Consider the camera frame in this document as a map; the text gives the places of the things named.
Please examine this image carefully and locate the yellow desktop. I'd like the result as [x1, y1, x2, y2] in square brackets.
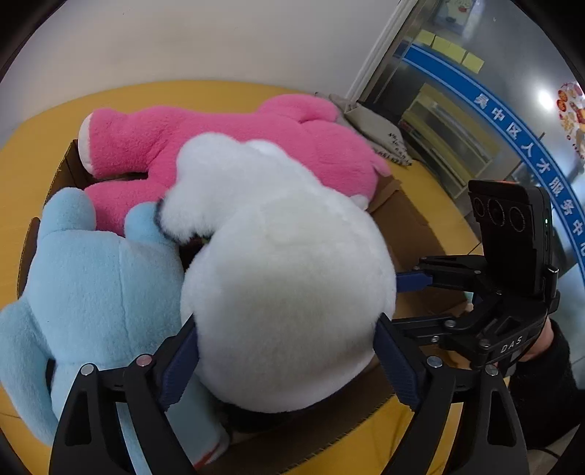
[0, 80, 492, 475]

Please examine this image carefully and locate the white plush toy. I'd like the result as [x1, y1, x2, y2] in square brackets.
[158, 132, 397, 414]

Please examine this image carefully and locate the colourful round window sticker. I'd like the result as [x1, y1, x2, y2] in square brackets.
[556, 81, 585, 160]

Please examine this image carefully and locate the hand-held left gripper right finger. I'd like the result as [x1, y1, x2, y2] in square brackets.
[372, 313, 533, 475]

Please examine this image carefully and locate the blue banner strip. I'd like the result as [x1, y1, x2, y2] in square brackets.
[404, 43, 585, 257]

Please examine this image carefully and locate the person's right forearm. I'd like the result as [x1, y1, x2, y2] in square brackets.
[506, 317, 585, 475]

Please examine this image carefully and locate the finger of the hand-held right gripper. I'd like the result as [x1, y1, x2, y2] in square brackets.
[395, 255, 500, 295]
[389, 305, 492, 359]

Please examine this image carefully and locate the pink plush toy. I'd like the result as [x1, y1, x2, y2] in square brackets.
[78, 94, 393, 238]

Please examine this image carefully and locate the cartoon wall poster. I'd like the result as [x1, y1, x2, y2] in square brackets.
[432, 0, 477, 28]

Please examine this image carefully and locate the cardboard box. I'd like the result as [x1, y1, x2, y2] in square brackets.
[18, 139, 476, 471]

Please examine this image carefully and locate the grey door frame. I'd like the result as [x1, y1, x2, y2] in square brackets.
[350, 0, 419, 103]

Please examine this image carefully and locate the metal shelf behind glass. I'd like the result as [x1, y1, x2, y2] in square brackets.
[397, 84, 497, 197]

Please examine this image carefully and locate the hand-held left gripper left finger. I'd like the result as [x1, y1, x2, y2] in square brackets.
[49, 314, 200, 475]

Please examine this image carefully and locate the light blue plush toy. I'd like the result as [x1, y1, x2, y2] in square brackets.
[0, 187, 229, 475]

